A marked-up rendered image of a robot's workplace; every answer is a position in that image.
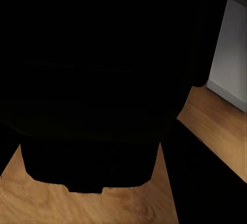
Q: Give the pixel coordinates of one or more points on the bookcase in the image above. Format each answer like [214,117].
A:
[228,75]

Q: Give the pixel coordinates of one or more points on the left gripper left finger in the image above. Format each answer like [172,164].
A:
[9,142]

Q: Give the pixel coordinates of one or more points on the digital camera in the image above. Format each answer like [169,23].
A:
[93,86]

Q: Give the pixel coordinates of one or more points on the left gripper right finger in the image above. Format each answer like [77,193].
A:
[205,190]

